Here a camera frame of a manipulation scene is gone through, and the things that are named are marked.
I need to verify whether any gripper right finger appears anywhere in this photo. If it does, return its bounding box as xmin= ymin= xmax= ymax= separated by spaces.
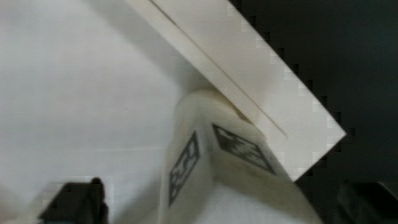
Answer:
xmin=336 ymin=181 xmax=398 ymax=224

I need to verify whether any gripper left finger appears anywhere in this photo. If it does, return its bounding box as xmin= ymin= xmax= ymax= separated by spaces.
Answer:
xmin=39 ymin=178 xmax=109 ymax=224

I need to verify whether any white table leg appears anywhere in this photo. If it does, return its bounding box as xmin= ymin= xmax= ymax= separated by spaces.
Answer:
xmin=142 ymin=90 xmax=324 ymax=224

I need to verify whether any white square table top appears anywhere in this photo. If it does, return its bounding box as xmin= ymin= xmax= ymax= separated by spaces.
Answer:
xmin=0 ymin=0 xmax=348 ymax=224

